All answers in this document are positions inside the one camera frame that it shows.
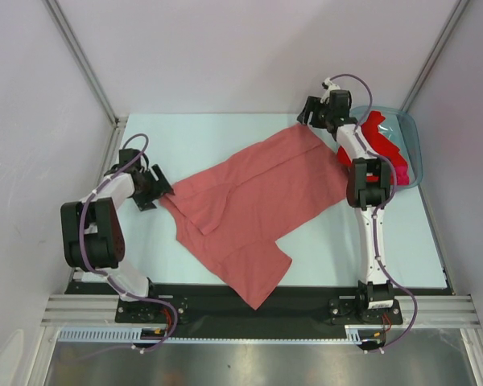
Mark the aluminium corner post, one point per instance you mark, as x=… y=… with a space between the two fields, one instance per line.
x=77 y=52
x=446 y=33

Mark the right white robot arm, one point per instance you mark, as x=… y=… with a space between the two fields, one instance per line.
x=368 y=191

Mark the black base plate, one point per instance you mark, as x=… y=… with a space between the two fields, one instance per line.
x=169 y=291

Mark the clear blue plastic bin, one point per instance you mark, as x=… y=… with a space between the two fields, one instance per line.
x=401 y=129

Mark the left aluminium corner post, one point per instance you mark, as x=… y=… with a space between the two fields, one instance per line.
x=77 y=52

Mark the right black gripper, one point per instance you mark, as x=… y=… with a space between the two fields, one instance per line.
x=312 y=104

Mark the grey slotted cable duct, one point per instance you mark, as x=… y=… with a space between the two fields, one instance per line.
x=147 y=336

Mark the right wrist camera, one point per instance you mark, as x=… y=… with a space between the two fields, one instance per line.
x=328 y=86

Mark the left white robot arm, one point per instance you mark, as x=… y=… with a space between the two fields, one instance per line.
x=92 y=236

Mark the salmon pink t shirt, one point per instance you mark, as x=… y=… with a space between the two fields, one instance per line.
x=230 y=216

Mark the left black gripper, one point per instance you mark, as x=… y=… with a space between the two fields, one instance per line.
x=161 y=187

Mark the bright red t shirt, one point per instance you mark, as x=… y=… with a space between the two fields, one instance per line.
x=379 y=142

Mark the magenta pink garment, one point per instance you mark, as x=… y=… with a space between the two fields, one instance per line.
x=402 y=174

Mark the right aluminium corner post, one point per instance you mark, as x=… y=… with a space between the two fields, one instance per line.
x=446 y=33

